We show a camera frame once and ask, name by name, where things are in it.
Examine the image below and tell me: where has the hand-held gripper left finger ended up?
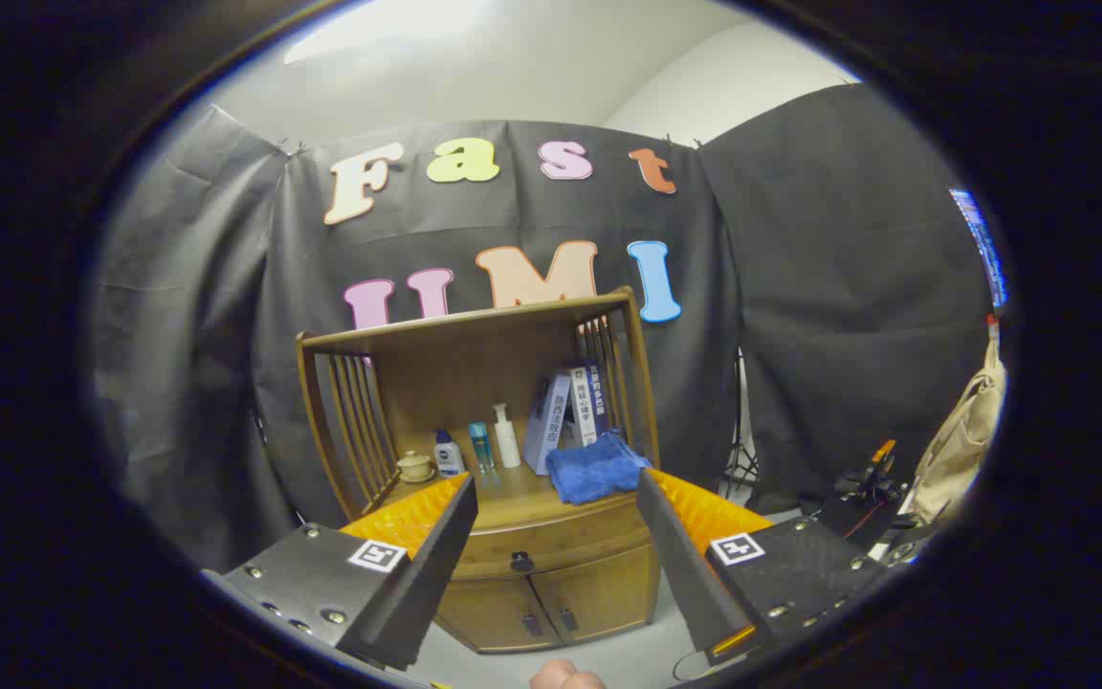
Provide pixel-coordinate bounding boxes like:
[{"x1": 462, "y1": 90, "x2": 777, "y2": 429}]
[{"x1": 202, "y1": 472, "x2": 480, "y2": 673}]

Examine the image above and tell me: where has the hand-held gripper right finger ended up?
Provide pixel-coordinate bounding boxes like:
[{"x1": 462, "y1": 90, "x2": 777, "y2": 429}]
[{"x1": 635, "y1": 469, "x2": 896, "y2": 668}]

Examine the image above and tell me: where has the wooden cabinet door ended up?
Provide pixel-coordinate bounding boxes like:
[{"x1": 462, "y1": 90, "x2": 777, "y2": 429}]
[
  {"x1": 436, "y1": 574, "x2": 562, "y2": 654},
  {"x1": 532, "y1": 545, "x2": 662, "y2": 642}
]

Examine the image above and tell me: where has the wooden countertop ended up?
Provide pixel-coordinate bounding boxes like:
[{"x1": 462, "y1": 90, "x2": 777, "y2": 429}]
[{"x1": 374, "y1": 450, "x2": 652, "y2": 532}]

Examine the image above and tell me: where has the wooden cabinet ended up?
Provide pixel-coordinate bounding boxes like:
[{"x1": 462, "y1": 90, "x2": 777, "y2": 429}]
[{"x1": 296, "y1": 285, "x2": 664, "y2": 656}]

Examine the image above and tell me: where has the tripod stand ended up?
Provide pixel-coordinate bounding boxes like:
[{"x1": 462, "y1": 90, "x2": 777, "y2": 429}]
[{"x1": 721, "y1": 349, "x2": 762, "y2": 503}]

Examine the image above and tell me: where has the white bottle with blue cap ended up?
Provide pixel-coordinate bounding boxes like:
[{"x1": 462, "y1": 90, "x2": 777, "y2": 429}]
[{"x1": 433, "y1": 429, "x2": 467, "y2": 478}]

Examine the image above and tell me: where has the blue towel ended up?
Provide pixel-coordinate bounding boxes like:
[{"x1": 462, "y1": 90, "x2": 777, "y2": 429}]
[{"x1": 545, "y1": 431, "x2": 652, "y2": 506}]

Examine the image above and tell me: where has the white pump bottle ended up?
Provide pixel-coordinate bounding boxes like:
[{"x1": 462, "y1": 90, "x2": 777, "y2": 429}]
[{"x1": 492, "y1": 403, "x2": 522, "y2": 469}]

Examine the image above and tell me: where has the white book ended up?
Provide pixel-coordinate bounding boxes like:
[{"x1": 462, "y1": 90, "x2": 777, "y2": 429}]
[{"x1": 565, "y1": 364, "x2": 600, "y2": 449}]

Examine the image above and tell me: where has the dark blue book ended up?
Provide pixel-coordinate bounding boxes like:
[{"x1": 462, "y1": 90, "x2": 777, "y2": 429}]
[{"x1": 585, "y1": 362, "x2": 614, "y2": 441}]

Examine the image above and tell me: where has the light purple book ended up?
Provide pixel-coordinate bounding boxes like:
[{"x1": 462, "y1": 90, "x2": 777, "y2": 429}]
[{"x1": 523, "y1": 373, "x2": 573, "y2": 477}]

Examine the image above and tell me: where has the black and orange clamp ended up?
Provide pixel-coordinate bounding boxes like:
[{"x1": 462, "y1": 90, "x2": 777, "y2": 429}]
[{"x1": 838, "y1": 438, "x2": 906, "y2": 508}]

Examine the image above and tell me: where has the beige bag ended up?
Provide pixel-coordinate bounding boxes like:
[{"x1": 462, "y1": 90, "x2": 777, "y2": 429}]
[{"x1": 910, "y1": 335, "x2": 1008, "y2": 525}]

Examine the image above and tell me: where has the blue screen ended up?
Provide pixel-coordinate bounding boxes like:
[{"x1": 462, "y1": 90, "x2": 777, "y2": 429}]
[{"x1": 950, "y1": 189, "x2": 1008, "y2": 309}]

